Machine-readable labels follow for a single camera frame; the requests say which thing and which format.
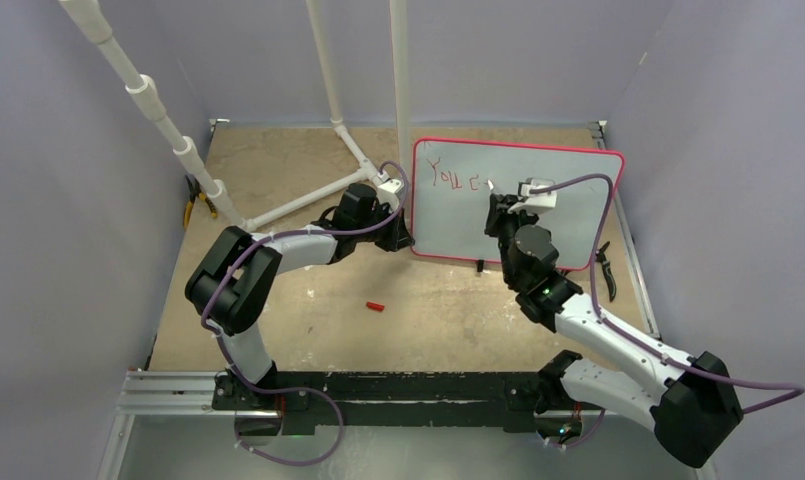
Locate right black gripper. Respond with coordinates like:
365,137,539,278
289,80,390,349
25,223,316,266
485,193,540,286

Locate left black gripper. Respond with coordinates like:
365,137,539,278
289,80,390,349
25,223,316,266
354,202,414,253

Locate pink framed whiteboard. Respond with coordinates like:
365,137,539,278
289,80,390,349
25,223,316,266
410,137,626,270

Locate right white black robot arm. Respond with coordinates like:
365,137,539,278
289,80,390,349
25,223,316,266
484,194,744,468

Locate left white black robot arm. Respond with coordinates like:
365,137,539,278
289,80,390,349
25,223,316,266
185,179,414,409

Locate black tool by whiteboard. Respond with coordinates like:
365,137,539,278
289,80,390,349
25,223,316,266
595,241,618,302

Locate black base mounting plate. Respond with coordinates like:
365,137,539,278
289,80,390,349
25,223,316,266
212,371,576,435

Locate yellow black pliers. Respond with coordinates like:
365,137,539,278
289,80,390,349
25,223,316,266
182,176,219,230

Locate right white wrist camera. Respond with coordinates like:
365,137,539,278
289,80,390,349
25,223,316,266
508,178,557,215

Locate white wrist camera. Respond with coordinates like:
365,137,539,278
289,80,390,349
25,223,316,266
508,178,557,215
376,178,406,212

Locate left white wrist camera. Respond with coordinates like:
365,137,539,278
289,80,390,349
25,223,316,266
376,178,406,212

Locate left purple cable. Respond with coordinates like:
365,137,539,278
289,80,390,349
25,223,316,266
199,160,346,468

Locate purple cable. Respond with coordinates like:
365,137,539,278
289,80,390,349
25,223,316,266
199,160,346,468
531,173,805,452

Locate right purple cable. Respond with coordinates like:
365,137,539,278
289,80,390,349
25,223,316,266
531,173,805,452

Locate aluminium rail frame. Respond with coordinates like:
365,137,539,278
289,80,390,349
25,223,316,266
99,372,717,479

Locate white PVC pipe frame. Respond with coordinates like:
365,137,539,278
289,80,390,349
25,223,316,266
62,1,387,231

